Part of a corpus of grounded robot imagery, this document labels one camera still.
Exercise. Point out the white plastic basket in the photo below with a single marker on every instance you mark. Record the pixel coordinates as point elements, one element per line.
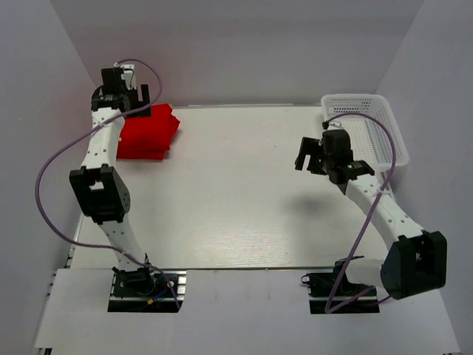
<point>361,116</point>

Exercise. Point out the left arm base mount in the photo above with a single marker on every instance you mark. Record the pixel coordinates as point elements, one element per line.
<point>148,292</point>

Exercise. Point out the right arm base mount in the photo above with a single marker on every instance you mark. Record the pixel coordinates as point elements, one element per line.
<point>319,284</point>

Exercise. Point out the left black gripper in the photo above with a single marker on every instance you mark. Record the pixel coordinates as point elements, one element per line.
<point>134,92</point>

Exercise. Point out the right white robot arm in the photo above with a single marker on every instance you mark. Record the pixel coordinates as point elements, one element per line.
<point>416,258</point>

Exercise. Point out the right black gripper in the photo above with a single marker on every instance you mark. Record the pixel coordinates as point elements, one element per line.
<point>310,147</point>

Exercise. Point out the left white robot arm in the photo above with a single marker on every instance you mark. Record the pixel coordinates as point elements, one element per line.
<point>226,198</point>

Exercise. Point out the folded red t shirt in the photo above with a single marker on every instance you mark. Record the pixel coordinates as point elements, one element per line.
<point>141,155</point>

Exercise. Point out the red t shirt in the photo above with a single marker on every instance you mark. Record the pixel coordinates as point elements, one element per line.
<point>150,133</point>
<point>141,155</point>

